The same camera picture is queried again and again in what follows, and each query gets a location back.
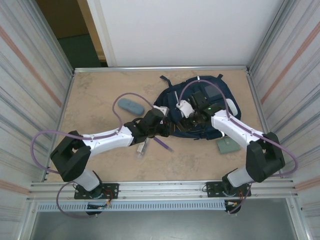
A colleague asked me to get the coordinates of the purple pen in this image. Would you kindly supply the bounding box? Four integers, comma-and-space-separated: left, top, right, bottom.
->
153, 136, 175, 153

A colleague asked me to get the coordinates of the blue-grey glasses case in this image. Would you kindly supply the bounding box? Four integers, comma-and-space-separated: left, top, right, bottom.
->
117, 97, 146, 116

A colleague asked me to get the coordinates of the navy blue student backpack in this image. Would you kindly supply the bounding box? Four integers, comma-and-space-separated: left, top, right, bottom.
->
152, 73, 243, 140

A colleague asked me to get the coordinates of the green wallet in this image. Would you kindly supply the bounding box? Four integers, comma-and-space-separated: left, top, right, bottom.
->
216, 138, 242, 156

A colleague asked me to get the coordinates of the brown wooden door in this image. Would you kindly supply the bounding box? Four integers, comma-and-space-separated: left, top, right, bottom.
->
36, 0, 106, 63

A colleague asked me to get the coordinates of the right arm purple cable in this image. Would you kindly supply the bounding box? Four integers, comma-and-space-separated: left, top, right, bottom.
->
177, 80, 299, 215

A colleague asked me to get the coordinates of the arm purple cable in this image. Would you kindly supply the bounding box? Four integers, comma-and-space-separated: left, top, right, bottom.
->
30, 92, 155, 219
177, 80, 299, 215

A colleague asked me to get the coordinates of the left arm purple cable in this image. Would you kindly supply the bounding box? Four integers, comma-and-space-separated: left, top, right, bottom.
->
30, 92, 155, 219

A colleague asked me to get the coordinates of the wide aluminium base rail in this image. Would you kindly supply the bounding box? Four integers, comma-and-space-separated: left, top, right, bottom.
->
29, 179, 300, 202

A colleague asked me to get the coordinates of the thin aluminium table rail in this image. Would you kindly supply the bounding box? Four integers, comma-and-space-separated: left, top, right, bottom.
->
73, 65, 251, 74

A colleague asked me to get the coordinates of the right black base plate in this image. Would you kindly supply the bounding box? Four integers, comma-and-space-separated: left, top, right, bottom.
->
204, 181, 252, 199

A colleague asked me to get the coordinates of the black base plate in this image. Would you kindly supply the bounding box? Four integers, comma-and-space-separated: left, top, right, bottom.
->
204, 181, 252, 199
73, 182, 120, 200

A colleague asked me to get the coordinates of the slotted pale cable duct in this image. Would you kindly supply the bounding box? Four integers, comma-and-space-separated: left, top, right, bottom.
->
36, 201, 226, 212

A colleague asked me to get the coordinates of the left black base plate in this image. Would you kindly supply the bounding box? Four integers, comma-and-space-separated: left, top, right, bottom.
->
73, 182, 120, 200

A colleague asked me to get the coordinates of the small circuit board with wires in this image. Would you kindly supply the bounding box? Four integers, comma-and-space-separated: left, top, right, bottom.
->
86, 200, 113, 210
224, 198, 245, 214

